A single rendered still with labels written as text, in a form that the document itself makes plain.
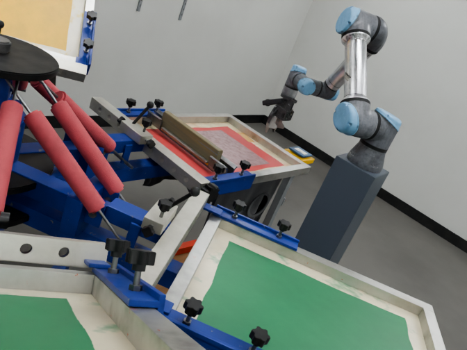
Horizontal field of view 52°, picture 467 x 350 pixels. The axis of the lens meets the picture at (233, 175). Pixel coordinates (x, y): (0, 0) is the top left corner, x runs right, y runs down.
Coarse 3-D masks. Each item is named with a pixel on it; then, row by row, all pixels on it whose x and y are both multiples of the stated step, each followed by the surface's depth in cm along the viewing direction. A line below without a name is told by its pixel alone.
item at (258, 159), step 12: (180, 156) 197; (192, 156) 202; (228, 156) 216; (240, 156) 222; (252, 156) 227; (264, 156) 233; (204, 168) 196; (240, 168) 209; (252, 168) 214; (264, 168) 220
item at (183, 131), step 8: (168, 112) 207; (168, 120) 206; (176, 120) 203; (168, 128) 207; (176, 128) 204; (184, 128) 200; (192, 128) 200; (184, 136) 201; (192, 136) 198; (200, 136) 196; (192, 144) 198; (200, 144) 195; (208, 144) 192; (200, 152) 196; (208, 152) 193; (216, 152) 190; (208, 160) 193
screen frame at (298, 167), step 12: (192, 120) 237; (204, 120) 244; (216, 120) 252; (228, 120) 259; (252, 132) 249; (264, 144) 246; (276, 144) 244; (288, 156) 237; (276, 168) 215; (288, 168) 221; (300, 168) 227; (264, 180) 205
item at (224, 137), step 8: (200, 128) 235; (208, 128) 239; (216, 128) 244; (224, 128) 248; (160, 136) 208; (208, 136) 230; (216, 136) 234; (224, 136) 238; (232, 136) 242; (240, 136) 247; (168, 144) 204; (176, 144) 207; (216, 144) 224; (224, 144) 228; (232, 144) 232; (240, 144) 236; (248, 144) 240
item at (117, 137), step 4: (112, 136) 170; (116, 136) 171; (120, 136) 172; (124, 136) 174; (128, 136) 175; (116, 140) 168; (120, 140) 169; (124, 140) 171; (128, 140) 172; (132, 140) 173; (116, 144) 168; (120, 144) 170; (124, 144) 171; (132, 144) 174; (136, 144) 176; (140, 144) 177; (116, 148) 169; (120, 148) 171; (132, 148) 175; (136, 148) 176; (140, 148) 178; (112, 152) 169; (120, 152) 172
